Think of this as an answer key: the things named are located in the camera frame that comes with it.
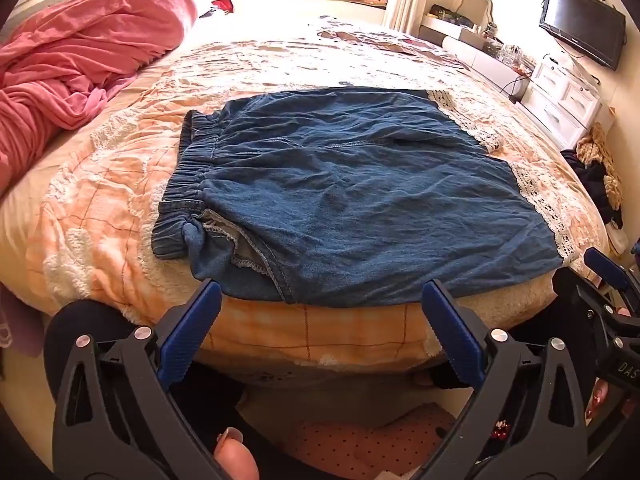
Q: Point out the black flat television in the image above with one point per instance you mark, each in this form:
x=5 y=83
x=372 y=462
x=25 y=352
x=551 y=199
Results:
x=582 y=25

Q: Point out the person's left hand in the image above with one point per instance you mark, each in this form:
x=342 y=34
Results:
x=235 y=460

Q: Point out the white dressing table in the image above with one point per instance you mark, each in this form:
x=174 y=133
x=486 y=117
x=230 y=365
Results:
x=480 y=57

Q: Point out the pink dotted cloth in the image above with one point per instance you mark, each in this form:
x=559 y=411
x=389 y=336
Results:
x=370 y=442

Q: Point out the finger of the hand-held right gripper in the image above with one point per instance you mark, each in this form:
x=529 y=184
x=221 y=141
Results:
x=602 y=264
x=585 y=305

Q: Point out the person's right hand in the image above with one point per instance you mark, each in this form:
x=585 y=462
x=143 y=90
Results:
x=600 y=400

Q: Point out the blue denim pants lace trim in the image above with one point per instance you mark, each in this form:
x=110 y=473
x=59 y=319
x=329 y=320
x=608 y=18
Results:
x=350 y=185

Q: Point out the white drawer cabinet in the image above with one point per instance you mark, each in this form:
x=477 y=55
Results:
x=562 y=102

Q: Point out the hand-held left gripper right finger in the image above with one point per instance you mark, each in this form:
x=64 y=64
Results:
x=452 y=332

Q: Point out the white framed mirror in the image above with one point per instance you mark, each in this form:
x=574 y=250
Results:
x=475 y=7

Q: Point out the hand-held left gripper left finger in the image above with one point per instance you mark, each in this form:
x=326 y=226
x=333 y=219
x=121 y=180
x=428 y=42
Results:
x=192 y=332

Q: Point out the pink blanket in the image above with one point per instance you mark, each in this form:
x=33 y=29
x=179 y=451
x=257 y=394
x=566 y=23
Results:
x=75 y=60

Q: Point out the dark and yellow clothes pile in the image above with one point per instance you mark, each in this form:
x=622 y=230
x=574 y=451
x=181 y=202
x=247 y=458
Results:
x=600 y=175

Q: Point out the orange white quilted bedspread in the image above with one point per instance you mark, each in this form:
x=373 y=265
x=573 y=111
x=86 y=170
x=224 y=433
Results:
x=125 y=185

